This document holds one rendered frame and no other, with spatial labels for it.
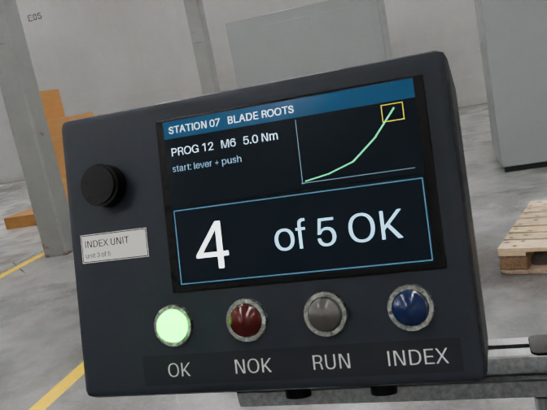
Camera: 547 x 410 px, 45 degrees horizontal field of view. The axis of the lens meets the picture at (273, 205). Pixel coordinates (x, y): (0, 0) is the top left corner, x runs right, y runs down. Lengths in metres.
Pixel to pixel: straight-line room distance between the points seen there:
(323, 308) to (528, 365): 0.15
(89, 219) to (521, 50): 5.94
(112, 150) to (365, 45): 7.44
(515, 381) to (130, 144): 0.29
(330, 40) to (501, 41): 2.33
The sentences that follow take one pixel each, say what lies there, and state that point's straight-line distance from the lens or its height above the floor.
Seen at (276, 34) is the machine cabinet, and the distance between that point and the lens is 8.04.
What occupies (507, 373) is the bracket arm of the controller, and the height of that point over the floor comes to 1.04.
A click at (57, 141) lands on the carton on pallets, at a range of 8.51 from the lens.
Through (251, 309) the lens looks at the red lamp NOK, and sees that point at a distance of 0.41.
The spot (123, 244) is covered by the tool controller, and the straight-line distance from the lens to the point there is 0.45.
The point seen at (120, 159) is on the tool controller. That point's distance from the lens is 0.45.
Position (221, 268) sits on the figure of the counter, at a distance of 0.42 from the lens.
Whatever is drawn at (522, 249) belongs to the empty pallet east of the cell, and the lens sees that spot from 3.71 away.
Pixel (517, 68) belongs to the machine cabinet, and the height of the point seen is 0.90.
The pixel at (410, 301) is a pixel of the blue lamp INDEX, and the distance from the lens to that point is 0.38.
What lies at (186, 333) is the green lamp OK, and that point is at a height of 1.11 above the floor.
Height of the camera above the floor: 1.26
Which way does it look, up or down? 11 degrees down
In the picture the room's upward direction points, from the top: 11 degrees counter-clockwise
